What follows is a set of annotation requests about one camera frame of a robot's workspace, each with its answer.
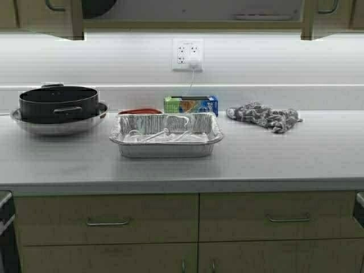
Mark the aluminium foil tray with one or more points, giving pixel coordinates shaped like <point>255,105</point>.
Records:
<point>184,135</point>

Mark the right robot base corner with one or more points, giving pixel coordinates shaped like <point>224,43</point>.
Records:
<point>358,212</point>

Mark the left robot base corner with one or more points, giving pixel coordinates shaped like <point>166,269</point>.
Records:
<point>7,210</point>

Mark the black cooking pot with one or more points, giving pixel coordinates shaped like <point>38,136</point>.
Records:
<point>58,104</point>

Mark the white plate in cabinet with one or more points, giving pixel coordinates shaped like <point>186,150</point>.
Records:
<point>263,17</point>

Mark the black pan in cabinet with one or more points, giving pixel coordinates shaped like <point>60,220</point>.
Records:
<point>94,8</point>

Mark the blue green zip bag box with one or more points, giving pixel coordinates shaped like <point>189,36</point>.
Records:
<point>191,104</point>

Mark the red plastic lid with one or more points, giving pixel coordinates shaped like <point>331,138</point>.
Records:
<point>141,111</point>

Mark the right wooden drawer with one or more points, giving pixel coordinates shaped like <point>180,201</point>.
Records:
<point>277,216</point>

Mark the wooden drawer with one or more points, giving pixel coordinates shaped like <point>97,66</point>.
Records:
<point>106,219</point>
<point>277,216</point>

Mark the grey patterned oven mitt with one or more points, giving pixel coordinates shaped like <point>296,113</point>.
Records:
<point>278,121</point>

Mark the left wooden drawer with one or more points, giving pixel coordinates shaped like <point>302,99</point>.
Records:
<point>106,219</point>

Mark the stainless steel pan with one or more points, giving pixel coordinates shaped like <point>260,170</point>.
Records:
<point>60,129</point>

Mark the white wall outlet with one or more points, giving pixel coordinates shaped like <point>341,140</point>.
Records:
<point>187,55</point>

